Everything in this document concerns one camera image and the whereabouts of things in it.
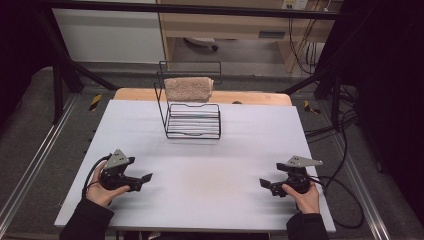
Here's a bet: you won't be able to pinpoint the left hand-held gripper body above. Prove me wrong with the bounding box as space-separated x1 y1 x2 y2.
99 148 137 192

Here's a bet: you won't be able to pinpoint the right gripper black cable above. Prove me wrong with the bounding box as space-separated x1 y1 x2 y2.
308 175 365 230

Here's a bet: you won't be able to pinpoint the black curtain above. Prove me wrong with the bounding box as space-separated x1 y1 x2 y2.
333 0 424 218
0 0 56 129

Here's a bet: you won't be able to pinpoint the white cabinet panel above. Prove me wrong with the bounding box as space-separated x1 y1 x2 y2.
51 7 167 64

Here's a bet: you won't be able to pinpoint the office chair base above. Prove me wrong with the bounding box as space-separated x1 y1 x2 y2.
183 36 220 52

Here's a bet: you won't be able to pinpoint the black floor cables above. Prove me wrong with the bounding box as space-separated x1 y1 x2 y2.
304 84 360 142

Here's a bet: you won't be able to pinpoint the black wire rack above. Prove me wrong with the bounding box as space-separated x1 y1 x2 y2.
153 60 223 140

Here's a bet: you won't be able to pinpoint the wall power socket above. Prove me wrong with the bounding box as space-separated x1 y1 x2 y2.
281 0 310 11

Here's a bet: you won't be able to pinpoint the black metal stand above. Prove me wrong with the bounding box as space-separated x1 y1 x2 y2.
34 9 120 125
281 49 345 132

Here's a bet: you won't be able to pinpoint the yellow black floor tape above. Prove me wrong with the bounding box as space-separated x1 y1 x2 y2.
88 93 104 113
303 99 322 116

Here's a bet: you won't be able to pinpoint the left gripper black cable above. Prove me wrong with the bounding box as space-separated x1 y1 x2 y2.
81 154 112 200

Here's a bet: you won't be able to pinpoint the wooden table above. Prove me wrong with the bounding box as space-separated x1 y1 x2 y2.
113 87 294 107

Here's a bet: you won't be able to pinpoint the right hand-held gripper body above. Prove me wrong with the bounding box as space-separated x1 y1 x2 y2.
275 155 324 195

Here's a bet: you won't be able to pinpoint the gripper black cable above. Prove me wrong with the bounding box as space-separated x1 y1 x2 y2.
81 154 112 200
308 175 365 230

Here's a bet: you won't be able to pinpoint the black metal frame bar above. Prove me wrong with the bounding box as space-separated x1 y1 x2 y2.
33 0 355 21

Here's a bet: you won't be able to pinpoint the aluminium rail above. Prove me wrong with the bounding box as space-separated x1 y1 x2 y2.
327 132 392 240
0 94 80 229

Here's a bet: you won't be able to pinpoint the beige towel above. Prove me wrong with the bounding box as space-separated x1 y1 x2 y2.
163 76 215 103

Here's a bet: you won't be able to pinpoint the hanging cables bundle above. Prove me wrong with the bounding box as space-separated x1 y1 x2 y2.
287 15 322 76

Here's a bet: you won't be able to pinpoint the person's left hand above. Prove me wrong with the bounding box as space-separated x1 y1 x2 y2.
85 161 131 208

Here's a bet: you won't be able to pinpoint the person's right hand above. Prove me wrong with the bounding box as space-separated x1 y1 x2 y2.
281 182 321 215

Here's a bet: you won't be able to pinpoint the light wooden desk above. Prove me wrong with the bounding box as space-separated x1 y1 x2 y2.
156 0 345 74

